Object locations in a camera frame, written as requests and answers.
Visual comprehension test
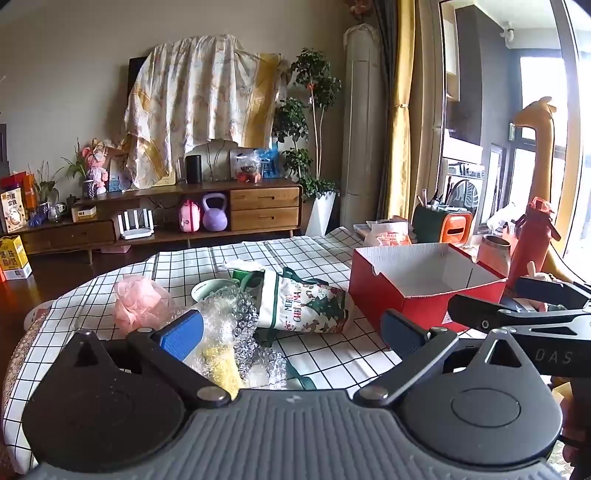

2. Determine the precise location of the giraffe plush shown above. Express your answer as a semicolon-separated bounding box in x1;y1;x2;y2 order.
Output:
514;96;578;283

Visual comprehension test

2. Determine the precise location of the white standing air conditioner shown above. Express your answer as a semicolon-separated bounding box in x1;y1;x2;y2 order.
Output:
339;23;393;230

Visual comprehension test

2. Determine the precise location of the white plastic bag orange print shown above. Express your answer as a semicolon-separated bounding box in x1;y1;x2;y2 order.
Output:
362;219;413;248

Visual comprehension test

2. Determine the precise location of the blue plastic bag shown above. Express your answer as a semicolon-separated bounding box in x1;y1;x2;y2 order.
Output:
256;147;280;179

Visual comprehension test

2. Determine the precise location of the yellow curtain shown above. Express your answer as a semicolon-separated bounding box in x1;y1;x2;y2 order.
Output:
385;0;417;222

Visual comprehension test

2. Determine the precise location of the printed festive tote bag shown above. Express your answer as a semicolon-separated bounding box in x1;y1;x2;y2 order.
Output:
228;263;356;391

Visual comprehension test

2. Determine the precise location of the purple kettlebell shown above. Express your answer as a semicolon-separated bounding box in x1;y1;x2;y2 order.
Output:
202;193;229;232

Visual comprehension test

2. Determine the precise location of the thin leafy potted plant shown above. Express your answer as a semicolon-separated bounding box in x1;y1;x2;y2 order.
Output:
28;161;64;217

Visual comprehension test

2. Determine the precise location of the pink steel tumbler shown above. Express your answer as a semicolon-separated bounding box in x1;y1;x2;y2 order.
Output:
475;234;512;276

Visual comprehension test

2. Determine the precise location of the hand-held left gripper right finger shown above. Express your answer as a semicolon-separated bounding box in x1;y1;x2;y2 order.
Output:
353;309;532;409

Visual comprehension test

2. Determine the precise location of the pink toy bag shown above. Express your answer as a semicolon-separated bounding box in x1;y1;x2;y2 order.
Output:
179;198;203;233

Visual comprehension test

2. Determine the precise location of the white square planter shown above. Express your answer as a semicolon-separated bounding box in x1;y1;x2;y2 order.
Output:
305;190;338;237

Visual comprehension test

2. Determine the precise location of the red water bottle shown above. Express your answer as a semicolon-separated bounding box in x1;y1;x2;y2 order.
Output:
508;197;562;289

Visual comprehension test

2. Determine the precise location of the person's right hand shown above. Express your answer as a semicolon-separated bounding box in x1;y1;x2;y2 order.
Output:
560;385;591;480

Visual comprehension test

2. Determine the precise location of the white router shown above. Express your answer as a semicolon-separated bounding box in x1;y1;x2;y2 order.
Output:
117;209;155;240

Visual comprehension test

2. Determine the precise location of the beige curtain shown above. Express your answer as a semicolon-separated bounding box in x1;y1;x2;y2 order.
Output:
410;0;445;222

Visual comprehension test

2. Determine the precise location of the green pen holder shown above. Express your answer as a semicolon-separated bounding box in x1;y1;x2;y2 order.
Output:
412;203;451;244

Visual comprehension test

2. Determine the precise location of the floral draped sheet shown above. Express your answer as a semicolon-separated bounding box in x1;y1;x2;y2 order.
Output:
121;37;289;190

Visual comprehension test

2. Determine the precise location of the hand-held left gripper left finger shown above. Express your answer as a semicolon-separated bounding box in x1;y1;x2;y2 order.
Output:
69;310;232;409

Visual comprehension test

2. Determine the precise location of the blue picture card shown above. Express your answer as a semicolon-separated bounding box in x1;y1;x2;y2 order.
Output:
108;152;133;192

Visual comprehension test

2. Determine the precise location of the washing machine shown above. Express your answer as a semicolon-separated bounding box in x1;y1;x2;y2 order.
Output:
441;159;485;222

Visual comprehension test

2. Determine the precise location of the white rounded ornament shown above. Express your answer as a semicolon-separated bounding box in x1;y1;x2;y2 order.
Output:
185;138;236;182

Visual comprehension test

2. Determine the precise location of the wooden media cabinet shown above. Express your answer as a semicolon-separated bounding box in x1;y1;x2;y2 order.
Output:
9;180;303;266

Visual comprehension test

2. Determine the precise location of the white black checked tablecloth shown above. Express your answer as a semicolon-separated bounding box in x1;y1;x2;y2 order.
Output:
0;225;490;478

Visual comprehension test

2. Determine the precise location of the pink doll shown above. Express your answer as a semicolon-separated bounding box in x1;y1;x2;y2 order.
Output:
82;138;112;195

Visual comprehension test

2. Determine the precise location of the clear snack bag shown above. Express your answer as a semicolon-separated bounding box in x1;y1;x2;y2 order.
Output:
229;148;264;184

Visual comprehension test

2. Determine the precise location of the red cardboard box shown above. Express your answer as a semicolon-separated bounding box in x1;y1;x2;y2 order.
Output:
348;242;509;334

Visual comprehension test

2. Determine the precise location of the small plant in glass vase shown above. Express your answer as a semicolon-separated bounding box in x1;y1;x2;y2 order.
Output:
62;143;96;199

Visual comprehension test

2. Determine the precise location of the orange gift bag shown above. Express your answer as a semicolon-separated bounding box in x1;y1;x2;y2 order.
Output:
0;172;38;213

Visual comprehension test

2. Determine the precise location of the clear bubble wrap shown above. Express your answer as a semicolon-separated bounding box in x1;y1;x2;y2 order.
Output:
168;284;290;391

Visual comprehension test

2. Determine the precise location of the pink mesh bath pouf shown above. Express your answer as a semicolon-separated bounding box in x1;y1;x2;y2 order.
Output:
113;273;175;337

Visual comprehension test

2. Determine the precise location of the brown floral table cover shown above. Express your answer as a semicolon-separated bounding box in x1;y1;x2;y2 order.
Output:
0;307;52;462

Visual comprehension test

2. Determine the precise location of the tall leafy potted tree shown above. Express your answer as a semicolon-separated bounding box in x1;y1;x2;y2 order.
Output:
272;47;342;201

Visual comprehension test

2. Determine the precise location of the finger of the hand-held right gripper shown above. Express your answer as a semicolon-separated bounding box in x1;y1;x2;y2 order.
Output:
447;294;591;334
514;275;591;306

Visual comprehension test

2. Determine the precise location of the black television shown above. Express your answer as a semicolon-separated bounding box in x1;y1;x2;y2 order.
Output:
128;56;151;103

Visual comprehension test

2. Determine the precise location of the printed snack box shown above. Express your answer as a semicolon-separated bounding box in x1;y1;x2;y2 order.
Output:
0;187;27;234

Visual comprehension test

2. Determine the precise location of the yellow carton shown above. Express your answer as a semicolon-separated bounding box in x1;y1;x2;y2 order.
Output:
0;235;33;281

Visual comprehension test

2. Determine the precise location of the yellow sponge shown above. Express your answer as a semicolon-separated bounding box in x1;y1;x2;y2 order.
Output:
201;344;245;400

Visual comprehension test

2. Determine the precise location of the pale green mug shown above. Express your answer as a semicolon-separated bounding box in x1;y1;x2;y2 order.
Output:
191;278;242;306

